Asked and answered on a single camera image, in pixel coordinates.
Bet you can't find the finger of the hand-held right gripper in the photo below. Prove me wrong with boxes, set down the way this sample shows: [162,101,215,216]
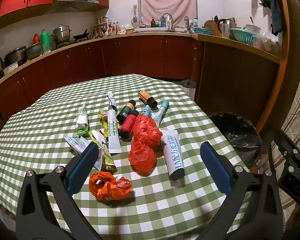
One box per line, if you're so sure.
[273,129,300,173]

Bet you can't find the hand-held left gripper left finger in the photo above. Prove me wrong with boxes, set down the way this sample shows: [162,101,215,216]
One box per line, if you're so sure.
[16,142,103,240]

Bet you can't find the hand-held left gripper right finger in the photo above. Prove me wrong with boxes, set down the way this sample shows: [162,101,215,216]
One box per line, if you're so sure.
[196,141,284,240]

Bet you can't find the blue white sachet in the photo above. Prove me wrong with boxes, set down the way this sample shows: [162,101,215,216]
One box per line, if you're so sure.
[64,136,92,155]

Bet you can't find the orange plastic bag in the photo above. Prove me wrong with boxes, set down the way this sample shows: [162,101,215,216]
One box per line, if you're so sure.
[88,172,132,201]

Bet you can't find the white tube green print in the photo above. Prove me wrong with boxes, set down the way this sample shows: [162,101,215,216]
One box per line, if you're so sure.
[107,110,122,154]

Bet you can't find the trash bin black liner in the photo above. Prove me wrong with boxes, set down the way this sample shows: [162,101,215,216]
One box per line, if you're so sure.
[208,112,263,168]

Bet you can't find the white tube dark cap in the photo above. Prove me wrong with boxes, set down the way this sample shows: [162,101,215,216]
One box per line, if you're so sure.
[162,129,186,182]

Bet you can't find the red plastic bag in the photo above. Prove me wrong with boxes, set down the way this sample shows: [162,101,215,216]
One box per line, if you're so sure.
[128,140,157,175]
[132,114,163,148]

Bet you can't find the blue white tube teal cap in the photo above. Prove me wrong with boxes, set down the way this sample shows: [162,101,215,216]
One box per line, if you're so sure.
[153,99,170,125]

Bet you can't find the large yellow green wrapper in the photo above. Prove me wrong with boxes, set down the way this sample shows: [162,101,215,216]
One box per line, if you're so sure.
[89,129,117,173]

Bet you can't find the green white wrapper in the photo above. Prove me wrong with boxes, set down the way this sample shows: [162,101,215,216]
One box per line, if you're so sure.
[76,103,89,135]

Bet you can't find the small yellow wrapper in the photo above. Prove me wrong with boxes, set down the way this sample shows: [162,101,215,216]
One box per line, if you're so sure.
[98,109,109,138]

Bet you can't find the red bottle black cap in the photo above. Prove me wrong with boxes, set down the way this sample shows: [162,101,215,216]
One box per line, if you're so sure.
[118,110,140,138]

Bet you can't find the green checkered tablecloth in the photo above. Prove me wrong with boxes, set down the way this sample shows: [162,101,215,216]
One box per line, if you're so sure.
[0,74,250,240]

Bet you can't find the green bottle black cap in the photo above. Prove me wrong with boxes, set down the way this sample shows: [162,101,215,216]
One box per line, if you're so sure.
[116,99,137,124]

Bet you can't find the twisted white wrapper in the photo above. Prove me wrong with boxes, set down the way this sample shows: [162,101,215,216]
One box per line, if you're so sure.
[106,91,117,113]

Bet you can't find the dark cloth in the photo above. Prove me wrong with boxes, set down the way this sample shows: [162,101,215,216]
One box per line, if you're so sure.
[176,79,197,88]

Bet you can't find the orange bottle black cap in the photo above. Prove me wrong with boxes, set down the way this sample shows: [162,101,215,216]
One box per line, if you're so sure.
[138,90,158,108]

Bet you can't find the clear plastic containers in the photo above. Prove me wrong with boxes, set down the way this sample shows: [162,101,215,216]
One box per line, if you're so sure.
[255,32,280,57]

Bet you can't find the large teal colander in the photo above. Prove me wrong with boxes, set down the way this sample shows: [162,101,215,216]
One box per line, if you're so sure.
[229,28,257,47]

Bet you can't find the white bowl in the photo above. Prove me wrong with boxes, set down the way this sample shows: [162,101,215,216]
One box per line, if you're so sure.
[245,24,262,33]

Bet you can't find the steel bowl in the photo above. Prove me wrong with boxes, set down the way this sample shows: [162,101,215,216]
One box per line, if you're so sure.
[25,43,43,60]

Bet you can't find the kitchen counter brown cabinets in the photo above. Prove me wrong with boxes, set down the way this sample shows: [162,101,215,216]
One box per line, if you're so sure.
[0,31,282,128]

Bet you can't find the dark rice cooker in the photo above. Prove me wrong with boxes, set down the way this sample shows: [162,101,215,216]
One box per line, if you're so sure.
[4,46,27,67]

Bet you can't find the black wok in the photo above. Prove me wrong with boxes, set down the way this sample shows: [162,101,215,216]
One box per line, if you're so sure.
[73,29,90,40]

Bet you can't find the green thermos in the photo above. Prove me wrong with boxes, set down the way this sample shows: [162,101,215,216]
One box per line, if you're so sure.
[40,29,52,54]

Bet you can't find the steel stock pot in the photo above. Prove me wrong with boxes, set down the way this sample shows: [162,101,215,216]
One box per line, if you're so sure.
[52,24,72,43]

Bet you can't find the steel kettle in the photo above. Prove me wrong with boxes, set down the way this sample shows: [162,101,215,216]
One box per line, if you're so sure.
[217,18,237,38]

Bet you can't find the small teal colander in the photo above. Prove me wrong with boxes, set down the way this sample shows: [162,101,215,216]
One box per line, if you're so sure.
[193,28,213,36]

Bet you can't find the hanging dark clothes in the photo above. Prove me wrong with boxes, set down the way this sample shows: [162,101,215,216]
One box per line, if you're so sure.
[264,0,283,37]

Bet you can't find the row of seasoning bottles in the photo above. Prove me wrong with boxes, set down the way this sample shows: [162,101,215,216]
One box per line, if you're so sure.
[92,16,130,39]

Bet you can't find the wooden cutting board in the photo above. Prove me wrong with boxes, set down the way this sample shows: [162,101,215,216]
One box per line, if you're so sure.
[204,20,219,36]

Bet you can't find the white sink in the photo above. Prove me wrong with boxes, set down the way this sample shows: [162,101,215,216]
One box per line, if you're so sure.
[135,27,193,33]

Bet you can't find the hanging metal strainer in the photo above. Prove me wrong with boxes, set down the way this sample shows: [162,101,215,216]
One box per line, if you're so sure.
[131,9,139,27]

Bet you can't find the tall chrome faucet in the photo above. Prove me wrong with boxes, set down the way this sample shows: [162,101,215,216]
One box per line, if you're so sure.
[161,13,174,30]

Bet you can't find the range hood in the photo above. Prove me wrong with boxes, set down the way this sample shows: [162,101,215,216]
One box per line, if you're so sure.
[41,0,100,15]

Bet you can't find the pink window cloth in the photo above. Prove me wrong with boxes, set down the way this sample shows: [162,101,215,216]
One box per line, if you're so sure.
[140,0,198,28]

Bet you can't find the wooden door frame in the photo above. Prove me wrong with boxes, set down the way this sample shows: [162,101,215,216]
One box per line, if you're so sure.
[255,0,300,133]

